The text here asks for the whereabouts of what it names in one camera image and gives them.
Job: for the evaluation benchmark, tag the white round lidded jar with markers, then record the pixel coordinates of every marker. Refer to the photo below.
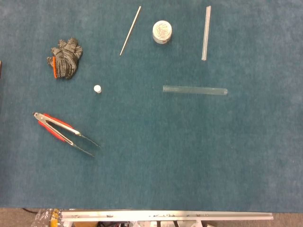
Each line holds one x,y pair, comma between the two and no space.
162,30

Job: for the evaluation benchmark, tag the clear glass test tube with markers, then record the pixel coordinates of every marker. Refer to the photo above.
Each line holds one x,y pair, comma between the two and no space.
194,90

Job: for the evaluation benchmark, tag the crinkled clear plastic bag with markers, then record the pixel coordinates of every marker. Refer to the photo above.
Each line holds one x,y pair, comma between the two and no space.
47,218

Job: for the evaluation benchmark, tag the thin metal stirring rod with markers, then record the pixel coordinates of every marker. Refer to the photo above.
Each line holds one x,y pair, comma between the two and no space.
130,30

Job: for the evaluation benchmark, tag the clear glass strip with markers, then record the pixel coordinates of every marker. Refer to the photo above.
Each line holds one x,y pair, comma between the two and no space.
206,33

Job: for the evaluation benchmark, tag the grey knit work gloves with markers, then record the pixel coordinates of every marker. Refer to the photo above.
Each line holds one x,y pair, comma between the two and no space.
65,61

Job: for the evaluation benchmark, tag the aluminium frame rail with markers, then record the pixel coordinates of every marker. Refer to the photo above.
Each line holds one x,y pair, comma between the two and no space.
165,215

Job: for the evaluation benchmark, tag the dark flat edge object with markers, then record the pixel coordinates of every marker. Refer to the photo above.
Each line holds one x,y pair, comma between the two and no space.
0,71

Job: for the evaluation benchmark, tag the small white stopper cap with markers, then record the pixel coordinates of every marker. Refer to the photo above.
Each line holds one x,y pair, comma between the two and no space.
97,88

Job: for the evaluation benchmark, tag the teal felt table cover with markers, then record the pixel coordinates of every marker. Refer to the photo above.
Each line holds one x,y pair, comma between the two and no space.
151,165

